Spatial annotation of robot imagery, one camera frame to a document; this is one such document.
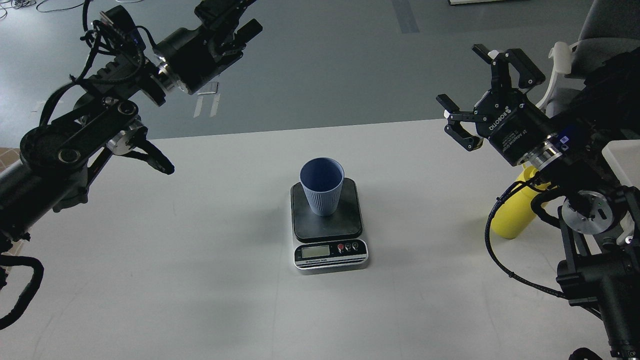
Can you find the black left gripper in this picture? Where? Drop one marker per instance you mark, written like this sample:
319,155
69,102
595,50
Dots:
194,57

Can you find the blue ribbed cup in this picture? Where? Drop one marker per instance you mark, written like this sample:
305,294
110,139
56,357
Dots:
322,182

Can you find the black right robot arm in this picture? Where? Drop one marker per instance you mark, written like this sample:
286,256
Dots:
596,213

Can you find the white side table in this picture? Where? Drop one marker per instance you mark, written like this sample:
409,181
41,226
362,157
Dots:
622,165

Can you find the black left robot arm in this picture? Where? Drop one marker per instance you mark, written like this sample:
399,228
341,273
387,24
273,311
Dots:
92,118

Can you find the beige checkered cushion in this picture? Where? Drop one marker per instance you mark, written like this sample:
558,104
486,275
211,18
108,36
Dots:
8,157

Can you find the yellow squeeze seasoning bottle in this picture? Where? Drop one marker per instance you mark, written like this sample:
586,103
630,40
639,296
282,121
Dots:
515,215

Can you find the black digital kitchen scale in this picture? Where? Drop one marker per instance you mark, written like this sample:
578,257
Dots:
334,243

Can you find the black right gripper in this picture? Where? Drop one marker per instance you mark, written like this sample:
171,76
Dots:
513,126

